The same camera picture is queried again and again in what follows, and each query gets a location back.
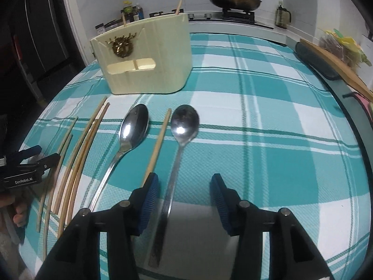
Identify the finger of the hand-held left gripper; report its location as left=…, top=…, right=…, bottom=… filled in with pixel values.
left=35, top=153, right=60, bottom=176
left=18, top=145, right=42, bottom=160

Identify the black gas stove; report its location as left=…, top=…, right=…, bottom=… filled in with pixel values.
left=149, top=7, right=274, bottom=30

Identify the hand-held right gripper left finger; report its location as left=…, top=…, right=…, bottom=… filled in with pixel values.
left=35, top=173, right=160, bottom=280

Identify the round-bowl steel spoon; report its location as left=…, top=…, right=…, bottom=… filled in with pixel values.
left=148, top=104, right=200, bottom=268

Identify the cream utensil holder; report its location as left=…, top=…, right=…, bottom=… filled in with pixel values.
left=90, top=13, right=193, bottom=95

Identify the dark refrigerator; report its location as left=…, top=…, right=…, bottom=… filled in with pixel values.
left=0, top=0, right=88, bottom=114

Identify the pink fabric item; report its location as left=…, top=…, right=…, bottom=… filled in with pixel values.
left=354, top=92, right=373, bottom=115

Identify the glass pitcher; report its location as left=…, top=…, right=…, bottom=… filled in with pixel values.
left=275, top=1, right=292, bottom=30

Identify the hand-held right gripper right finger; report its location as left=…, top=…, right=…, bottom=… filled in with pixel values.
left=210, top=173, right=335, bottom=280

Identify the row of seasoning jars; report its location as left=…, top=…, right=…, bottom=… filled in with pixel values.
left=95, top=18, right=123, bottom=36

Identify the plastic bag of dried goods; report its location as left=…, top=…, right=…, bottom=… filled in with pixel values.
left=319, top=28, right=373, bottom=68

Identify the wooden cutting board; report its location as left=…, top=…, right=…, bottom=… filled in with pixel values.
left=300, top=38, right=373, bottom=102

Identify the person's left hand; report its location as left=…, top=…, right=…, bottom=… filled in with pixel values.
left=0, top=192, right=31, bottom=231

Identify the oval-bowl steel spoon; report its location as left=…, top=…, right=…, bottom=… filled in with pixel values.
left=89, top=103, right=150, bottom=212

